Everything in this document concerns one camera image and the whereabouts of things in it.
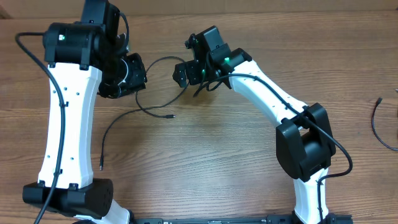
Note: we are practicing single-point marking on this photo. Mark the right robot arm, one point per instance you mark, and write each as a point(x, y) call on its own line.
point(304, 146)

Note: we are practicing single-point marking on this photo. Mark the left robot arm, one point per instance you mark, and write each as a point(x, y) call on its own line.
point(83, 60)

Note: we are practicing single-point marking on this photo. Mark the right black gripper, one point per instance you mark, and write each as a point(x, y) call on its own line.
point(193, 67)

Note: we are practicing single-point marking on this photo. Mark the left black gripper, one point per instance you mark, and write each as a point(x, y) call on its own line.
point(140, 77)

